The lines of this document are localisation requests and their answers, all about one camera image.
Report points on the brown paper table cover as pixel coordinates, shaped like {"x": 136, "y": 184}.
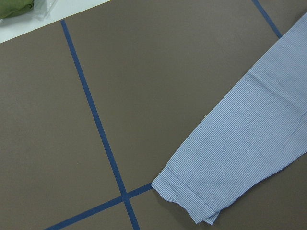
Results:
{"x": 93, "y": 107}

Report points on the light blue striped shirt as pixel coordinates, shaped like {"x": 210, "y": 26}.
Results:
{"x": 256, "y": 130}

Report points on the clear plastic bag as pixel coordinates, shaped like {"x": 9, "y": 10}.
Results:
{"x": 42, "y": 8}

